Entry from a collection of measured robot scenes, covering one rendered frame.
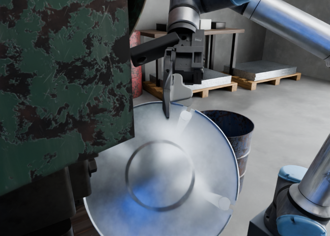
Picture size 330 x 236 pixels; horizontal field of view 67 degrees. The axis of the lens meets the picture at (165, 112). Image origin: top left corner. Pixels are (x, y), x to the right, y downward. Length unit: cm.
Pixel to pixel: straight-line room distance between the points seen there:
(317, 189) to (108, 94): 63
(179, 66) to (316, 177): 44
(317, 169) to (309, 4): 475
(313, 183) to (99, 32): 66
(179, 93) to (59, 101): 34
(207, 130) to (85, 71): 35
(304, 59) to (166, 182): 501
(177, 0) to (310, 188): 57
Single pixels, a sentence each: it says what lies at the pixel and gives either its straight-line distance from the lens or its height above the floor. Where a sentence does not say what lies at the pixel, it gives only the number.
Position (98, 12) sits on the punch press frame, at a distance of 18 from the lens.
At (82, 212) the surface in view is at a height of 79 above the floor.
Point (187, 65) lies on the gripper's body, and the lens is 53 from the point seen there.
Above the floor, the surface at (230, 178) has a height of 87.
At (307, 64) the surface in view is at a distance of 535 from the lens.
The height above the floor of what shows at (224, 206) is 84.
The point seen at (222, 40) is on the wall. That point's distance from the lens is 501.
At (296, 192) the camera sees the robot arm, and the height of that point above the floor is 71.
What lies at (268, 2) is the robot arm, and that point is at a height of 118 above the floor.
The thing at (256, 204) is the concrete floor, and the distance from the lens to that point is 180.
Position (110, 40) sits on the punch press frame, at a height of 114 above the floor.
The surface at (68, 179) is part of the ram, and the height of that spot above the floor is 95.
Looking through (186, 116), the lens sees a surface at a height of 96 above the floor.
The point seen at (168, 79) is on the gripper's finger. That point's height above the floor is 103.
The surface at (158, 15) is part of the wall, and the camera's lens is 418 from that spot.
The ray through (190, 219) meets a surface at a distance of 48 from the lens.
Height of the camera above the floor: 116
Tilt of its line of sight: 23 degrees down
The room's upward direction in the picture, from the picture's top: straight up
